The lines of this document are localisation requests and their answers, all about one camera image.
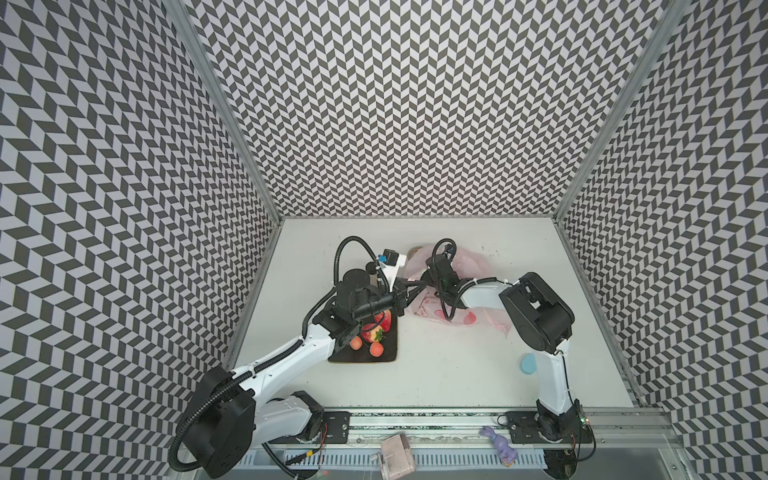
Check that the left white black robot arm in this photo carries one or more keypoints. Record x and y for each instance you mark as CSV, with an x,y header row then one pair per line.
x,y
231,409

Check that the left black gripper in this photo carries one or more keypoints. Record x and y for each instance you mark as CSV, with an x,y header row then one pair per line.
x,y
400,292

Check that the aluminium front rail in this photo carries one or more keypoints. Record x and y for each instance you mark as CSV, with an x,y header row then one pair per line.
x,y
613,427

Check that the red fake strawberry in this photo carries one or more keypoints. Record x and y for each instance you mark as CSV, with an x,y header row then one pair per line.
x,y
372,333
384,320

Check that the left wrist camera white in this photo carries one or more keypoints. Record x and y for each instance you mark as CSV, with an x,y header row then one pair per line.
x,y
389,263

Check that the orange fake peach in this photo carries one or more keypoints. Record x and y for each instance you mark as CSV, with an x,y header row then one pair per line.
x,y
376,349
356,343

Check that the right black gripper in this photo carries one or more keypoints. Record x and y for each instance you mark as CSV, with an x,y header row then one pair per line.
x,y
432,275

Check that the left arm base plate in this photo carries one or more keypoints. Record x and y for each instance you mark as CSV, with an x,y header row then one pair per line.
x,y
332,427

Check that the pink plastic bag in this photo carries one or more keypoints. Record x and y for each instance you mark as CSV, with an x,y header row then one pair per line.
x,y
467,264

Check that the pink small box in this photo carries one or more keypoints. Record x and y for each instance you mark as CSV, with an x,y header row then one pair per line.
x,y
396,458

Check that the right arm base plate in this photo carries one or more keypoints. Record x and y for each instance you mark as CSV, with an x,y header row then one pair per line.
x,y
523,428

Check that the light blue oval object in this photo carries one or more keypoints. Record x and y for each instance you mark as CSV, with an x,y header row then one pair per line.
x,y
527,364

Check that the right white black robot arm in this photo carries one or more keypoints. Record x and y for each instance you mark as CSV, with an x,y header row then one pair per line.
x,y
541,319

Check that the black rectangular tray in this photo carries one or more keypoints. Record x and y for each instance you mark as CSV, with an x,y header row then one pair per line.
x,y
362,356

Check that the purple toy figure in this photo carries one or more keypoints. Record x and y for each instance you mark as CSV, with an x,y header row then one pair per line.
x,y
506,453

